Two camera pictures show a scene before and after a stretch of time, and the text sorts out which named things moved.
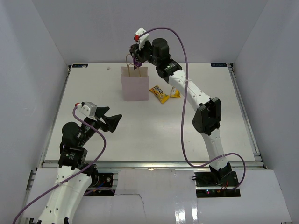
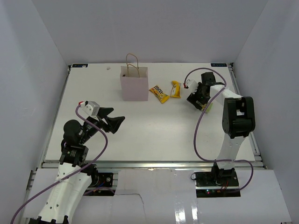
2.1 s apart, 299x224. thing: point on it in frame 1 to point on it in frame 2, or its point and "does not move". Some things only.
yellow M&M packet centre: (163, 97) does not move
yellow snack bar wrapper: (174, 93) does not move
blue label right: (217, 65) does not move
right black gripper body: (147, 52) to (199, 96)
